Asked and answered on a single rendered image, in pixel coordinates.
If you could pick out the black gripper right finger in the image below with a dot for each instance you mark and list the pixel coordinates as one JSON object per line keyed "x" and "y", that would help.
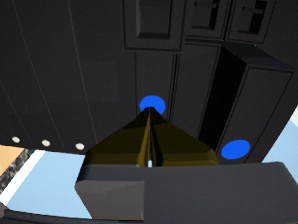
{"x": 175, "y": 147}

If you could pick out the black server rack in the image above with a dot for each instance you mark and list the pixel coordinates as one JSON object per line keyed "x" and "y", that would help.
{"x": 66, "y": 78}

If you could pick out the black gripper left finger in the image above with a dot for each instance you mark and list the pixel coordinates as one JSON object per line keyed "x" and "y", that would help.
{"x": 129, "y": 145}

